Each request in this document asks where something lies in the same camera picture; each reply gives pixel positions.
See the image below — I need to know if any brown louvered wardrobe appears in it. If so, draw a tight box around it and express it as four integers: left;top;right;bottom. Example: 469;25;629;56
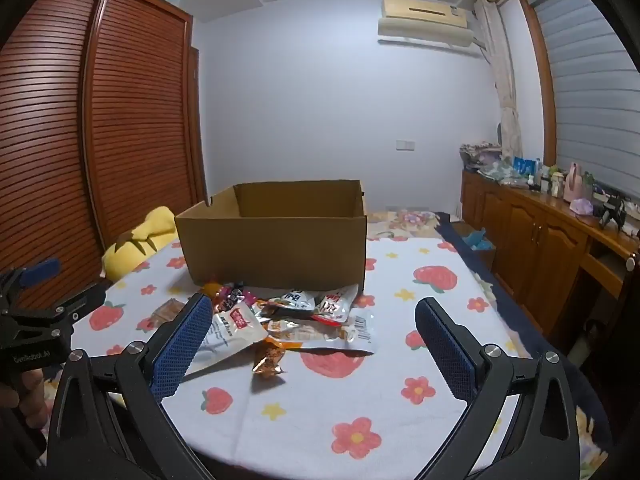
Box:
0;0;208;301

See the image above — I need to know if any silver orange snack packet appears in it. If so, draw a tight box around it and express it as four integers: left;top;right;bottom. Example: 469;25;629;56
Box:
262;317;346;348

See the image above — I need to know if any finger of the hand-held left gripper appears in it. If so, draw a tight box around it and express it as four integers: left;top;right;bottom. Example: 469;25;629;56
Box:
0;281;112;337
0;258;62;311

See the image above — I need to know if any wooden cabinet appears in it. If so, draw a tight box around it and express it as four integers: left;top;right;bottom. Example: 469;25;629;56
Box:
460;170;640;356

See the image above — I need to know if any large white snack packet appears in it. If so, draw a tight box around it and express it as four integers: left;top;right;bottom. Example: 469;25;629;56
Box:
187;307;271;373

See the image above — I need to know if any strawberry print blanket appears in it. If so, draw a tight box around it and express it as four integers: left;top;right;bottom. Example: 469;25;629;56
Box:
45;210;616;480

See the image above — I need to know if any white blue print snack packet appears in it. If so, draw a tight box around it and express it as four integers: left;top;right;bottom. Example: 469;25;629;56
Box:
267;290;317;318

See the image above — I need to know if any cardboard box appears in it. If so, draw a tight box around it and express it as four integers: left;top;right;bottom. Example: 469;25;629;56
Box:
174;178;369;297

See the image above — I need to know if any gold candy wrapper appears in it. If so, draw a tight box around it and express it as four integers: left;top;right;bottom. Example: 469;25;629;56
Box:
251;342;288;377

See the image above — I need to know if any red white snack packet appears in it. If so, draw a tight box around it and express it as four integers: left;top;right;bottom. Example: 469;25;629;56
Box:
312;284;361;323

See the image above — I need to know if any group of small bottles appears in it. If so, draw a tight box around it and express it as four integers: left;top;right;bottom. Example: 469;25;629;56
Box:
527;157;567;196

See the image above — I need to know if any pink drumstick snack packet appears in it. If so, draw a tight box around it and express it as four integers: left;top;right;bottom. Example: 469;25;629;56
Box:
220;282;256;311

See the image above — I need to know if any pile of clothes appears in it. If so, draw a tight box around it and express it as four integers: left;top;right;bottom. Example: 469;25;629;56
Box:
460;142;502;170

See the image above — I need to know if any brown cracker packet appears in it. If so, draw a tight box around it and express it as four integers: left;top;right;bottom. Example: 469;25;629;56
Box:
150;299;193;333

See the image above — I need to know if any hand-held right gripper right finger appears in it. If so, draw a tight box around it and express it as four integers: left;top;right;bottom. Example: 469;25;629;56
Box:
414;296;585;480

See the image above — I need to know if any yellow plush toy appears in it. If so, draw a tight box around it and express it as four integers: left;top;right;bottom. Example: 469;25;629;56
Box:
101;206;181;281

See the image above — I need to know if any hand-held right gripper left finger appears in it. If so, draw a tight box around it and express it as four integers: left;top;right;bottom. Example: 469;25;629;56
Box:
47;292;216;480

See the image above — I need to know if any floral bedsheet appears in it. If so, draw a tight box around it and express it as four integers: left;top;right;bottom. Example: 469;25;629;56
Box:
367;207;451;242

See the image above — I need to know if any pink bottle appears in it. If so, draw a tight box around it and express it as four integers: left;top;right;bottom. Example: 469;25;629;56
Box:
565;162;593;202

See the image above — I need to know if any white barcode snack packet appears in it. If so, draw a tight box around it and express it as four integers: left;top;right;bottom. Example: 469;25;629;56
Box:
300;310;377;356

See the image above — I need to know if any person's left hand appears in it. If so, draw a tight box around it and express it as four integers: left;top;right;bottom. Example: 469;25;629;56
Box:
0;366;51;431

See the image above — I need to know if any beige curtain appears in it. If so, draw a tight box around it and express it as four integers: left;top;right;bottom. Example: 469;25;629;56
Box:
472;0;523;158

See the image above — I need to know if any teal plastic bag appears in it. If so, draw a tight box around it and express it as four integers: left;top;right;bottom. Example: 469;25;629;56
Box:
462;227;494;252

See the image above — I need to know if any wall air conditioner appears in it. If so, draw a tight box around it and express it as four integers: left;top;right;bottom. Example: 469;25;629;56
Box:
376;0;488;53

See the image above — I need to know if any wooden window frame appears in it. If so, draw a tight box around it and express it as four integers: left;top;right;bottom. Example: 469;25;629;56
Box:
517;0;558;166

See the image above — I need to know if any grey window blind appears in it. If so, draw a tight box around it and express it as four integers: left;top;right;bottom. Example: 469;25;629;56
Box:
527;0;640;196

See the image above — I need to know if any black gadget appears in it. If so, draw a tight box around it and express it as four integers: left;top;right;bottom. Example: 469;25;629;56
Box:
599;194;629;232

